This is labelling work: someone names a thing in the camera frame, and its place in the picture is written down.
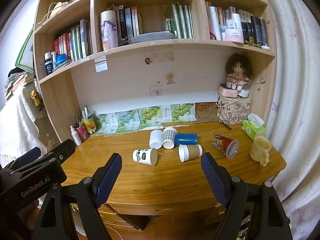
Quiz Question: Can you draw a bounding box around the grey oval pouch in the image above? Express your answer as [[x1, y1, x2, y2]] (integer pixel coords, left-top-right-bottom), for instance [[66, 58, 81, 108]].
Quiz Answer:
[[131, 31, 175, 44]]

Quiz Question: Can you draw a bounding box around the white dotted curtain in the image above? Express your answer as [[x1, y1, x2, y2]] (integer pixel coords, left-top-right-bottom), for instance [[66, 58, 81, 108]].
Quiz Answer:
[[267, 0, 319, 239]]

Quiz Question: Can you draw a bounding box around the blue jar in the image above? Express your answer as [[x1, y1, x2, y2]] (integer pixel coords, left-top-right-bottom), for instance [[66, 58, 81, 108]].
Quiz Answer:
[[55, 53, 68, 67]]

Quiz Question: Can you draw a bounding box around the pink small box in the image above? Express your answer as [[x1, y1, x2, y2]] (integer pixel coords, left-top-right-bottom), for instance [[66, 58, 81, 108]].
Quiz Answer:
[[218, 84, 238, 98]]

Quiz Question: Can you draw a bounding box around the plain white paper cup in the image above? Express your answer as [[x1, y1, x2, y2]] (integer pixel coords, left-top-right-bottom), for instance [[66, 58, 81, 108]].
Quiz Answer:
[[149, 129, 163, 150]]

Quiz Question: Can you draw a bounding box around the grape print paper strip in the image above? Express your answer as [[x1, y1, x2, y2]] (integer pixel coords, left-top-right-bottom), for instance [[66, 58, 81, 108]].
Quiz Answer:
[[94, 103, 196, 135]]

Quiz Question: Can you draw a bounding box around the brown sleeve paper cup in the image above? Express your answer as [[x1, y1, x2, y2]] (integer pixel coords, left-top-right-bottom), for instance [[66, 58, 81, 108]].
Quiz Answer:
[[178, 145, 203, 162]]

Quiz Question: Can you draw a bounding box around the red pen cup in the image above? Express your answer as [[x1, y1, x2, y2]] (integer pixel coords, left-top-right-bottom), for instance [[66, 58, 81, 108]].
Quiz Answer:
[[76, 126, 89, 142]]

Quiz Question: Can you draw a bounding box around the dark blue bottle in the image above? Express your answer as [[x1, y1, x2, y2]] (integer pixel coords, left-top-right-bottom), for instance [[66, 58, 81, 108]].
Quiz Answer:
[[44, 52, 54, 75]]

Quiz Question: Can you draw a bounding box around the white spray bottle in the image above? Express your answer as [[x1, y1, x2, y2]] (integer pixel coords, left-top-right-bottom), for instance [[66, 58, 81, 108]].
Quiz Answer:
[[70, 125, 82, 146]]

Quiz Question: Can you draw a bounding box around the grey plaid paper cup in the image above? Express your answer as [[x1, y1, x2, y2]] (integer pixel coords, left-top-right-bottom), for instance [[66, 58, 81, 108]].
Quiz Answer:
[[163, 127, 177, 149]]

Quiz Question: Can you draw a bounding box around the green tissue pack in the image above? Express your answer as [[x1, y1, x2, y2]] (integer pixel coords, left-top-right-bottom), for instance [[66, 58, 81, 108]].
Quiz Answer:
[[241, 113, 266, 140]]

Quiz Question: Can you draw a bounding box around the white lace cloth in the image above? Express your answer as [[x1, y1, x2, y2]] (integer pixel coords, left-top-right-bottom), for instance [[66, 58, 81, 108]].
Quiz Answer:
[[0, 86, 47, 167]]

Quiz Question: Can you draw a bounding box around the red patterned paper cup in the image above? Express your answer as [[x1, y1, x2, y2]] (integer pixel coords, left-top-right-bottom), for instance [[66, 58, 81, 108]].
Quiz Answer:
[[212, 135, 240, 159]]

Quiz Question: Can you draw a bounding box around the blue plastic cup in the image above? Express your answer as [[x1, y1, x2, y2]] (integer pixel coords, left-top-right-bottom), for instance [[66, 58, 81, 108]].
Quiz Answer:
[[174, 133, 197, 146]]

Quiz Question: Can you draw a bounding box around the letter-print fabric bag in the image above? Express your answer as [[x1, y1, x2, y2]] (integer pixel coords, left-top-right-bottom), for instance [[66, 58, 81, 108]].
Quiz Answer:
[[217, 95, 251, 125]]

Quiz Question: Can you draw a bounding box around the cream ceramic mug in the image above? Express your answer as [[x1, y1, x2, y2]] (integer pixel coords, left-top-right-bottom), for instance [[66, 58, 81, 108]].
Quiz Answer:
[[249, 136, 272, 167]]

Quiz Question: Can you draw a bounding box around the black pen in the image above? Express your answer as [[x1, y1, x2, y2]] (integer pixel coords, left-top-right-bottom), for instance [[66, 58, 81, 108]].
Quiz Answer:
[[218, 120, 232, 130]]

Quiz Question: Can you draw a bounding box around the brown-haired rag doll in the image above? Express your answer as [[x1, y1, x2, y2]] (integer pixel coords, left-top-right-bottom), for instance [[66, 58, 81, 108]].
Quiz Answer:
[[225, 53, 253, 92]]

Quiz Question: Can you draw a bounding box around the wooden bookshelf desk unit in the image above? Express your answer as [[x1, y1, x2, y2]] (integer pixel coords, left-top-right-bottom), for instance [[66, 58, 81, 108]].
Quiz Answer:
[[34, 0, 277, 215]]

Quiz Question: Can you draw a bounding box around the white leaf-print paper cup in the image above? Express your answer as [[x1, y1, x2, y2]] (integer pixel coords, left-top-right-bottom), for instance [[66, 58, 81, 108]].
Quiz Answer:
[[132, 148, 158, 166]]

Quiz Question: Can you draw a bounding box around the white floral tall cylinder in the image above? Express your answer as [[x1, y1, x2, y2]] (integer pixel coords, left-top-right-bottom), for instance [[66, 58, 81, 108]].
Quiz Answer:
[[100, 10, 118, 51]]

